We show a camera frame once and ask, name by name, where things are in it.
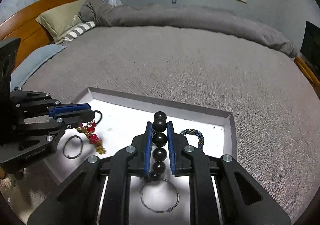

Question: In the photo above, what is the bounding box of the olive green pillow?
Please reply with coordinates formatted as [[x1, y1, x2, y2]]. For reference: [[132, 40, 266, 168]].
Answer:
[[35, 0, 87, 44]]

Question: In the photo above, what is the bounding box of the large dark wooden bead bracelet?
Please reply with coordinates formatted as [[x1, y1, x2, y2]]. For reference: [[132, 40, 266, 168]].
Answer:
[[149, 110, 169, 182]]

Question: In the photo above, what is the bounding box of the red bead gold chain bracelet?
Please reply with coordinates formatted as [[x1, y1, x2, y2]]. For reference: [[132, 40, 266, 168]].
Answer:
[[76, 120, 107, 155]]

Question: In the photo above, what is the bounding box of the white plastic bag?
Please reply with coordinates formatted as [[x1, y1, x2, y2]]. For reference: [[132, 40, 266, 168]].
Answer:
[[108, 0, 123, 7]]

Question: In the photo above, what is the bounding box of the silver wire bangle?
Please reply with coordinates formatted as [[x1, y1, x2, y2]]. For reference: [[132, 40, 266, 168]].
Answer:
[[139, 178, 180, 214]]

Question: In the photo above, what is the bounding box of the striped pillow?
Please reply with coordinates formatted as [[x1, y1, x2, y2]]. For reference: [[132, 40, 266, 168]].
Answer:
[[63, 21, 96, 44]]

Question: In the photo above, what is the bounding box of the black monitor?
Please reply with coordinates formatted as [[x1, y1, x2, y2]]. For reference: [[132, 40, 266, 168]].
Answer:
[[300, 21, 320, 74]]

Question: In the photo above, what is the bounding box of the thin silver bangle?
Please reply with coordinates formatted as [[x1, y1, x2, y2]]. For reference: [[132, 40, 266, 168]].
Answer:
[[62, 135, 84, 159]]

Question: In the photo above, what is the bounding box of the grey shallow cardboard tray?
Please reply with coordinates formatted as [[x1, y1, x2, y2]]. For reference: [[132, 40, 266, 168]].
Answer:
[[42, 88, 237, 224]]

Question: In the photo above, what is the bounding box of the blue blanket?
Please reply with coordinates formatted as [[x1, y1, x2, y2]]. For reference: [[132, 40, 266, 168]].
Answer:
[[10, 44, 66, 91]]

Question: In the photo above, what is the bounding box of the wooden headboard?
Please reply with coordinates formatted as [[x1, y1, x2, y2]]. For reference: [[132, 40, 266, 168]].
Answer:
[[1, 0, 77, 67]]

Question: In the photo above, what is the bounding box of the dark teal beaded bracelet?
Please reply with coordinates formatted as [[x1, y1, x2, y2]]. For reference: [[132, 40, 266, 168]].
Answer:
[[179, 128, 205, 152]]

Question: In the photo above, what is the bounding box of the grey rolled duvet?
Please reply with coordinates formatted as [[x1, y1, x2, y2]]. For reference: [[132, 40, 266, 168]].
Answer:
[[78, 0, 299, 58]]

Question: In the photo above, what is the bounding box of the wooden tv stand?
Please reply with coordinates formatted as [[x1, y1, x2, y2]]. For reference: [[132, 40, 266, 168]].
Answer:
[[294, 56, 320, 92]]

